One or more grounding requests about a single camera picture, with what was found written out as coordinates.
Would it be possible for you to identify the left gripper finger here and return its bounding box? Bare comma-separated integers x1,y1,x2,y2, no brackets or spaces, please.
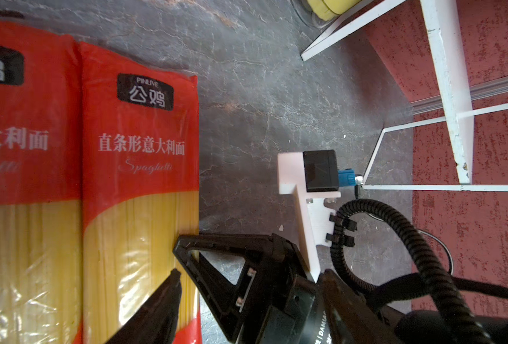
106,269,182,344

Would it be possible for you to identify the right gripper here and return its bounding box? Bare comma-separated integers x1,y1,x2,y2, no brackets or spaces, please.
174,234,392,343

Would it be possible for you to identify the red spaghetti bag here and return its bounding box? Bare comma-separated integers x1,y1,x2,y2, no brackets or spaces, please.
80,43,199,343
0,21,83,343

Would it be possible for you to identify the white two-tier shelf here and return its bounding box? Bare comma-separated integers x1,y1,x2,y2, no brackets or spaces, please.
301,1,508,192

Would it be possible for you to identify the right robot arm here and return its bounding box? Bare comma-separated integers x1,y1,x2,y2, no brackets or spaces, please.
174,199,508,343

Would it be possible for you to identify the yellow pen cup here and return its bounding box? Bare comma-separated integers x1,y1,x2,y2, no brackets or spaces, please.
291,0,371,29

